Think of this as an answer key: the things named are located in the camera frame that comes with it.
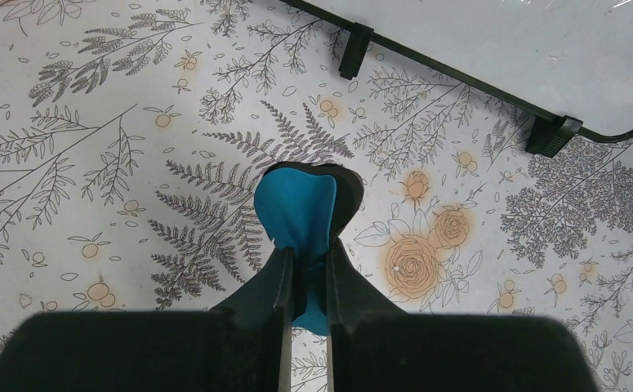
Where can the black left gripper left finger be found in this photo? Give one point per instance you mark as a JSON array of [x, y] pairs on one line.
[[240, 344]]

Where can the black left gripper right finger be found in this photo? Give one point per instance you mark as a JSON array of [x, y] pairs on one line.
[[376, 346]]

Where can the blue and black eraser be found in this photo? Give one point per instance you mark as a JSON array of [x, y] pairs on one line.
[[305, 207]]

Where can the black framed whiteboard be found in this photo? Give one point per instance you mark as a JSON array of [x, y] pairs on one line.
[[570, 63]]

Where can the floral patterned table mat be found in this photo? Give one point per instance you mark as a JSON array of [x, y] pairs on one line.
[[133, 133]]

